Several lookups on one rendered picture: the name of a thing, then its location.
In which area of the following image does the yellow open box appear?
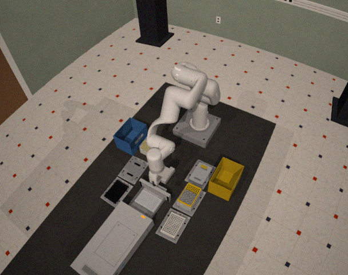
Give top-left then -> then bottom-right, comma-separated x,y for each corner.
208,157 -> 244,201

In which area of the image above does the blue open-top bin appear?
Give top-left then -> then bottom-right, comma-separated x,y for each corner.
113,117 -> 148,156

